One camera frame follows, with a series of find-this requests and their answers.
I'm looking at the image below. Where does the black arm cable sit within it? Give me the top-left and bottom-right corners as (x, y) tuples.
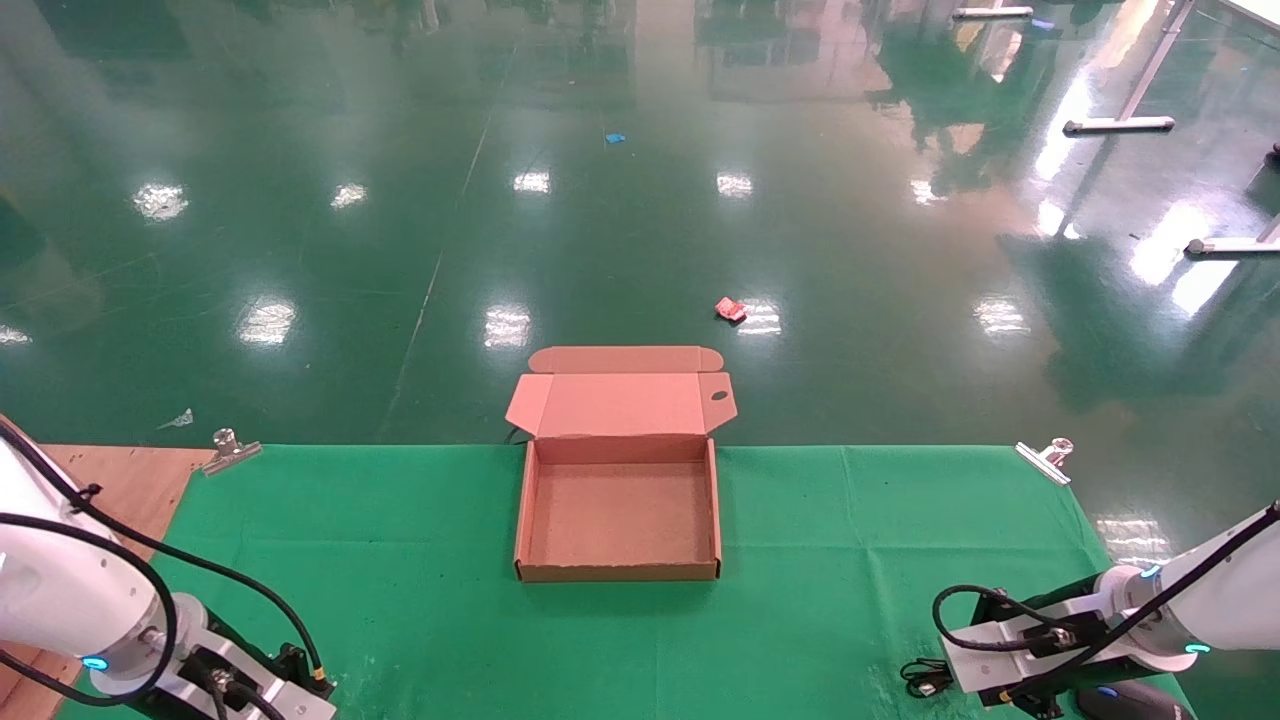
(930, 500), (1280, 701)
(0, 420), (333, 720)

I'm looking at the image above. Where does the green table cloth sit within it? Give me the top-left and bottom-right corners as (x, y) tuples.
(60, 445), (1201, 720)

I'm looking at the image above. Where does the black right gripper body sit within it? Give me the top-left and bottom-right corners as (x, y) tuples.
(975, 578), (1113, 627)

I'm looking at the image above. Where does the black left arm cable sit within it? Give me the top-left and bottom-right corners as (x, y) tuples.
(0, 420), (333, 720)

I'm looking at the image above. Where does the silver binder clip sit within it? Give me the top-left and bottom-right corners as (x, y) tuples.
(1015, 437), (1074, 487)
(203, 428), (263, 477)

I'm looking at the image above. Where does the brown cardboard box open lid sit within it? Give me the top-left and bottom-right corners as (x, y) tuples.
(505, 345), (739, 583)

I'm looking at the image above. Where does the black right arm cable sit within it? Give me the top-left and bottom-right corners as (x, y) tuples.
(930, 500), (1280, 701)

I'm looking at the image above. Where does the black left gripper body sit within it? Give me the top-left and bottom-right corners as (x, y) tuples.
(195, 620), (333, 701)

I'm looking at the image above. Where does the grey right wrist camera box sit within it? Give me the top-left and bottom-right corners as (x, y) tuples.
(943, 600), (1113, 695)

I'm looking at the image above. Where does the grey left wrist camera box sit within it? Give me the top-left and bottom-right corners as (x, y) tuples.
(165, 640), (337, 720)

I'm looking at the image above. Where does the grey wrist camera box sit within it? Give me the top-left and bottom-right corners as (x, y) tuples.
(943, 600), (1113, 695)
(165, 640), (337, 720)

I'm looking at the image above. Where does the black wired computer mouse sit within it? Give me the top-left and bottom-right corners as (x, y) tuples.
(898, 657), (1198, 720)

